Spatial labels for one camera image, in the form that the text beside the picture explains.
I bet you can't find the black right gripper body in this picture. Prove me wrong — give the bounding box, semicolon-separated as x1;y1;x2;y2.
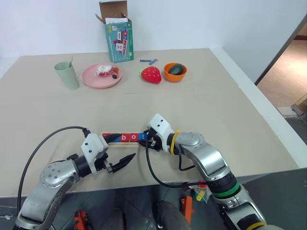
145;128;168;152

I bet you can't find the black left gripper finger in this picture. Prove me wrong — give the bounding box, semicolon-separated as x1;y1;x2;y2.
102;133;120;146
111;152;137;173

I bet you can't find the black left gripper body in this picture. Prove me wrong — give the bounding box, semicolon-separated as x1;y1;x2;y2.
94;150;116;174

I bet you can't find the wooden letter tray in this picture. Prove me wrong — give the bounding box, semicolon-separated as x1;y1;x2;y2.
102;140;142;147

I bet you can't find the beige table cover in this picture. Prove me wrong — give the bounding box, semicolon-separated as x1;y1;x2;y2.
0;47;300;195

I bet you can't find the red strawberry toy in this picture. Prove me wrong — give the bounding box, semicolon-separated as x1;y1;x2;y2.
138;66;162;84

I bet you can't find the pink plate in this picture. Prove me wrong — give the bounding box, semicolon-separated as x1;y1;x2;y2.
82;63;124;90

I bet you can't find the orange bowl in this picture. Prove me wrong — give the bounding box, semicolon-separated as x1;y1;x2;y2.
164;62;188;83

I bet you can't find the orange and black tool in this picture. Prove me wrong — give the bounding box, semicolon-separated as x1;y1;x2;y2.
73;210;89;230

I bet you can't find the clear bag of coloured pieces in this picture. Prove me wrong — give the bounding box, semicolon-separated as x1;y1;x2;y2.
183;183;213;203

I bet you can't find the dark green avocado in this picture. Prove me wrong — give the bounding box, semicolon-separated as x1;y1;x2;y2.
167;64;185;75

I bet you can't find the dark rounded shape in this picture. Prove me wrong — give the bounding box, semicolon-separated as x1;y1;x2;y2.
155;200;191;230

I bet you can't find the orange bar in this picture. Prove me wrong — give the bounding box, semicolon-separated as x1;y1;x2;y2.
180;195;195;225

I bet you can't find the pale green cup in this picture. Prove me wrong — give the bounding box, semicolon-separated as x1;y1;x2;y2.
54;61;80;91

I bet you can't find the green cardboard game box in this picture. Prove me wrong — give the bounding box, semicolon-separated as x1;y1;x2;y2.
95;0;134;63

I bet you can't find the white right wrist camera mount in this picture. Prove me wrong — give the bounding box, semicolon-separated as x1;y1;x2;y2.
147;113;175;152

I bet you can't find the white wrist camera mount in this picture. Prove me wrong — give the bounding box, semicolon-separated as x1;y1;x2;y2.
147;113;175;152
81;134;108;175

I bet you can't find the yellow strap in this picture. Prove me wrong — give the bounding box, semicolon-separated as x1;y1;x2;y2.
169;129;181;154

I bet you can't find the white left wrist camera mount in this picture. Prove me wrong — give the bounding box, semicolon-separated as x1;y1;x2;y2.
81;134;108;175

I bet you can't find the long black right arm cable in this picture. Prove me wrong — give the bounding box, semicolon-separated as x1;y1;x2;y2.
145;142;213;190

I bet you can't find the short black right arm cable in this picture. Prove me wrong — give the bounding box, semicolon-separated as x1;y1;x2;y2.
178;153;197;172

